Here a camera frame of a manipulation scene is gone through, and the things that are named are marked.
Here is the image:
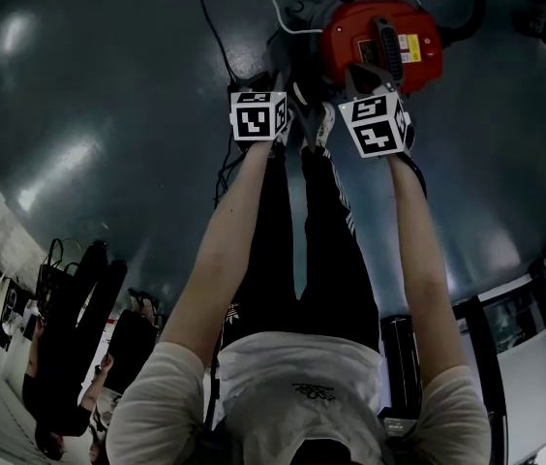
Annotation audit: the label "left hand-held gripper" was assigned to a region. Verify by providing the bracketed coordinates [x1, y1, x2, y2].
[227, 73, 289, 143]

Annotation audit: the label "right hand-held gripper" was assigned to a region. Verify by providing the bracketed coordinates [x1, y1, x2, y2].
[337, 62, 417, 160]

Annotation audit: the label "person's right forearm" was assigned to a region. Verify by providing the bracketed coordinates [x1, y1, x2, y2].
[387, 152, 464, 387]

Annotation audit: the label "person's left forearm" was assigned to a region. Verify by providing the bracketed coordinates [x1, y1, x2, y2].
[158, 139, 275, 354]

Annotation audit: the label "red vacuum cleaner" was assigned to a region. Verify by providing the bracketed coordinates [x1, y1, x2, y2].
[296, 0, 448, 98]

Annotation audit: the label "person's white right shoe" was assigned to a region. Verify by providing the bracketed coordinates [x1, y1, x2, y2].
[315, 101, 337, 150]

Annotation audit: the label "person's black striped trousers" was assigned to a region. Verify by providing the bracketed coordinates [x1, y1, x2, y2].
[218, 143, 381, 356]

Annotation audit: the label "dark handbag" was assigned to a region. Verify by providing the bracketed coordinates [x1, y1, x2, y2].
[34, 237, 83, 324]

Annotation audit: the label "person's white t-shirt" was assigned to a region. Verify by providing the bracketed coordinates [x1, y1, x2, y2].
[105, 330, 493, 465]

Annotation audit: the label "black rectangular box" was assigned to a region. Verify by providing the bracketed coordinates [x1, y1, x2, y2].
[378, 312, 423, 439]

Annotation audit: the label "white cabinet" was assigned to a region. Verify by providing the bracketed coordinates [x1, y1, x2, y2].
[450, 259, 546, 465]

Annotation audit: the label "black floor cable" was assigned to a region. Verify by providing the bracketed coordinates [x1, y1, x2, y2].
[189, 0, 260, 210]

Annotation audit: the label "white cable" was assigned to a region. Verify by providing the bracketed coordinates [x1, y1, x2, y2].
[271, 0, 349, 36]

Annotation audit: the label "black vacuum hose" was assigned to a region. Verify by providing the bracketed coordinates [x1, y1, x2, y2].
[435, 0, 488, 47]

